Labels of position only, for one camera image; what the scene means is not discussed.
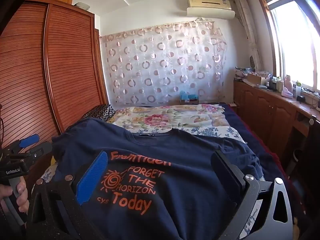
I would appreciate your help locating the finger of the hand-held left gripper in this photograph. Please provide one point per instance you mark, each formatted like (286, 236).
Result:
(28, 140)
(41, 151)

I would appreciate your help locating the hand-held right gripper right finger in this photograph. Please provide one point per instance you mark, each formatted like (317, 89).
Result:
(227, 172)

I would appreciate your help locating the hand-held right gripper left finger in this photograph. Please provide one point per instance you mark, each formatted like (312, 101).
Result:
(92, 177)

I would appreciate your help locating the navy printed t-shirt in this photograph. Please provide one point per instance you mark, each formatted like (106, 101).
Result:
(180, 152)

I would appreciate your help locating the person's left hand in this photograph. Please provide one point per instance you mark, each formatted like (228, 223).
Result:
(22, 197)

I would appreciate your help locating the blue floral bedsheet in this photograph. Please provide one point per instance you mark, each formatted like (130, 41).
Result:
(217, 132)

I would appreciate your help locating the navy blanket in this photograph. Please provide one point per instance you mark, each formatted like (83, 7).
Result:
(262, 142)

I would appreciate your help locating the black patterned pillow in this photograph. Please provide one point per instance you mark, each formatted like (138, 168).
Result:
(100, 112)

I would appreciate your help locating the wooden sideboard cabinet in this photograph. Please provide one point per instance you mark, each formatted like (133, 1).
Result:
(270, 112)

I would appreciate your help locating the wooden slatted wardrobe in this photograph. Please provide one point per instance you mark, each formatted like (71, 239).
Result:
(62, 67)

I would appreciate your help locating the blue toy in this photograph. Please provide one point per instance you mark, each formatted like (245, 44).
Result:
(187, 95)

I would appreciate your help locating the cardboard box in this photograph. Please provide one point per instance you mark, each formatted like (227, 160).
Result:
(256, 78)

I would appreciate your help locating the pink bottle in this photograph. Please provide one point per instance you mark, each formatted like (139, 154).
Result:
(287, 86)

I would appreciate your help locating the green-capped bottle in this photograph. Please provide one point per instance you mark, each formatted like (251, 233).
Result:
(298, 88)

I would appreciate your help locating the circle-patterned sheer curtain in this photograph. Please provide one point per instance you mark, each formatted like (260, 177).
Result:
(162, 62)

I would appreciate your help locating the beige window curtain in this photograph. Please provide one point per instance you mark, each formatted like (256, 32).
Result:
(247, 30)

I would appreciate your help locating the white box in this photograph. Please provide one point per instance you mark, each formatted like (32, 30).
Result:
(82, 5)

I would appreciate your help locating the wood-framed window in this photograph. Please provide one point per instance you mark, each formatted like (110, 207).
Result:
(295, 42)

